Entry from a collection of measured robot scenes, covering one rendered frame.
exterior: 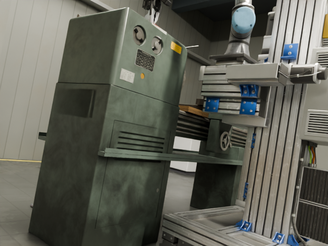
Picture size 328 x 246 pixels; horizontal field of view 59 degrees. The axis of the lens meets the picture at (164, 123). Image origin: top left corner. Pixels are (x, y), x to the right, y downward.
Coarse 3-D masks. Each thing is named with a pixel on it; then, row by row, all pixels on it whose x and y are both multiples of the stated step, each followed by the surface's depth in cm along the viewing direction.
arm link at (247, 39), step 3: (231, 33) 162; (231, 36) 165; (234, 36) 161; (249, 36) 163; (231, 39) 164; (234, 39) 163; (237, 39) 162; (240, 39) 161; (243, 39) 161; (246, 39) 162; (249, 39) 165; (228, 42) 168
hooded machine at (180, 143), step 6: (180, 138) 584; (186, 138) 573; (174, 144) 592; (180, 144) 581; (186, 144) 571; (192, 144) 567; (198, 144) 581; (192, 150) 569; (198, 150) 583; (174, 162) 585; (180, 162) 575; (186, 162) 564; (192, 162) 572; (174, 168) 587; (180, 168) 572; (186, 168) 562; (192, 168) 574; (192, 174) 582
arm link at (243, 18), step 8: (240, 0) 151; (248, 0) 151; (232, 8) 154; (240, 8) 148; (248, 8) 147; (232, 16) 150; (240, 16) 148; (248, 16) 147; (232, 24) 152; (240, 24) 148; (248, 24) 147; (232, 32) 159; (240, 32) 152; (248, 32) 154
